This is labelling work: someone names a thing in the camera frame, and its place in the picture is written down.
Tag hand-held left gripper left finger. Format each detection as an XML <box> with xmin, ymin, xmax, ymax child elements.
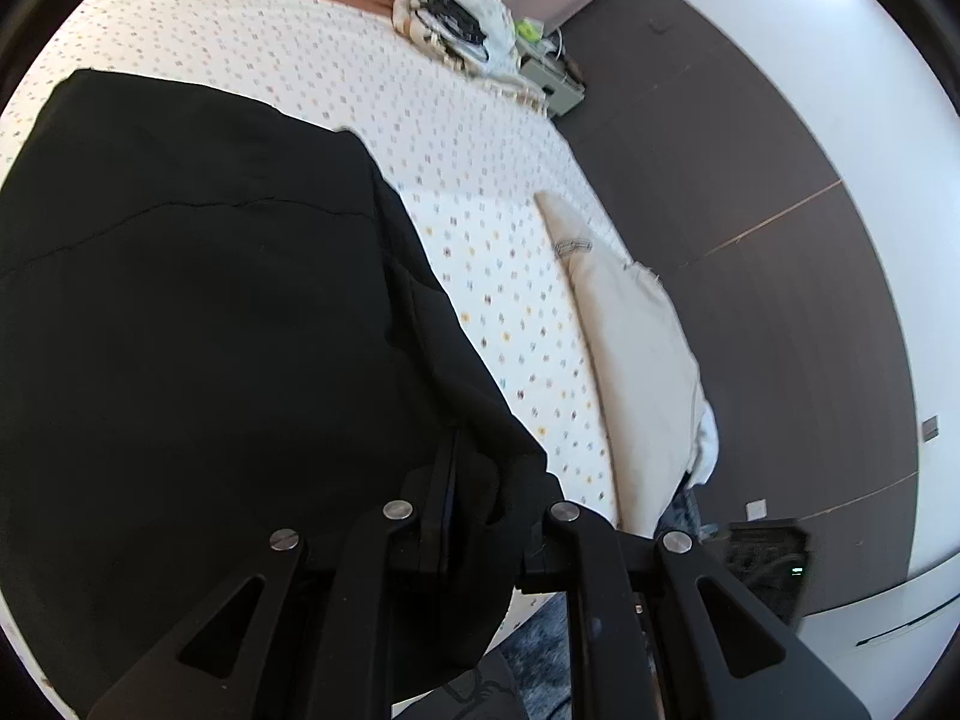
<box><xmin>86</xmin><ymin>431</ymin><xmax>462</xmax><ymax>720</ymax></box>

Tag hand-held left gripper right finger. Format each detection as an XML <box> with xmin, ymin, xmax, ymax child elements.
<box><xmin>516</xmin><ymin>499</ymin><xmax>875</xmax><ymax>720</ymax></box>

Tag black garment with yellow trim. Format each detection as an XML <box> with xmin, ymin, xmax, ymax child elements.
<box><xmin>0</xmin><ymin>67</ymin><xmax>569</xmax><ymax>720</ymax></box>

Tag blue-grey rug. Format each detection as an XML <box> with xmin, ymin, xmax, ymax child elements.
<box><xmin>484</xmin><ymin>591</ymin><xmax>680</xmax><ymax>720</ymax></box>

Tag blue jeans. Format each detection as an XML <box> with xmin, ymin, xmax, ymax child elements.
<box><xmin>658</xmin><ymin>486</ymin><xmax>704</xmax><ymax>542</ymax></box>

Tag grey printed cloth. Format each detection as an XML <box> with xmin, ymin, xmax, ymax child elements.
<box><xmin>390</xmin><ymin>649</ymin><xmax>526</xmax><ymax>720</ymax></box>

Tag white cloth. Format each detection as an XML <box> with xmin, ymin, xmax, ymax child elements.
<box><xmin>684</xmin><ymin>390</ymin><xmax>722</xmax><ymax>487</ymax></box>

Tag folded beige garment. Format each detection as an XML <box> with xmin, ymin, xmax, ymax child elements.
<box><xmin>532</xmin><ymin>190</ymin><xmax>713</xmax><ymax>539</ymax></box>

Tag black floor appliance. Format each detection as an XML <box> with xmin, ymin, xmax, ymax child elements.
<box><xmin>709</xmin><ymin>516</ymin><xmax>812</xmax><ymax>627</ymax></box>

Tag white floral bed sheet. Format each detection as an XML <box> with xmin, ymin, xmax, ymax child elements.
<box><xmin>0</xmin><ymin>0</ymin><xmax>625</xmax><ymax>720</ymax></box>

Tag grey bedside box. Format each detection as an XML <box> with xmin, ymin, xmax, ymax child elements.
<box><xmin>520</xmin><ymin>52</ymin><xmax>587</xmax><ymax>119</ymax></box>

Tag pile of cloth and cables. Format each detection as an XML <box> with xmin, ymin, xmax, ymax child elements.
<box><xmin>391</xmin><ymin>0</ymin><xmax>527</xmax><ymax>95</ymax></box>

